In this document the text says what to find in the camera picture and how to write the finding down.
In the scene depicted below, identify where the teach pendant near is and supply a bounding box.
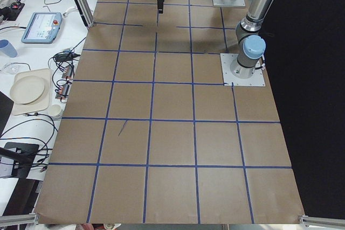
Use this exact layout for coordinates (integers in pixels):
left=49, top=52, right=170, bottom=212
left=21, top=12, right=63, bottom=44

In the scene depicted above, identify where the white paper cup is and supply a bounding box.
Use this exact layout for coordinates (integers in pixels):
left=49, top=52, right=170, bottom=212
left=47, top=104, right=64, bottom=120

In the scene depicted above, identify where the beige tray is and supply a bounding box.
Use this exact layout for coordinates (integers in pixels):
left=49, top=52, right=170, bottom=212
left=11, top=68, right=52, bottom=115

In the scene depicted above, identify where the blue plastic cup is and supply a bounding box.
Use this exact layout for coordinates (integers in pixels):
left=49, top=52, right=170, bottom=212
left=0, top=39, right=18, bottom=58

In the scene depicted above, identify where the beige round plate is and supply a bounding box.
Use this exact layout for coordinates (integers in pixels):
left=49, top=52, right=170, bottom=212
left=10, top=75, right=45, bottom=104

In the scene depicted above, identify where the black camera stand base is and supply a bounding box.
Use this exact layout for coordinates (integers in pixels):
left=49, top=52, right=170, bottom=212
left=1, top=142, right=39, bottom=179

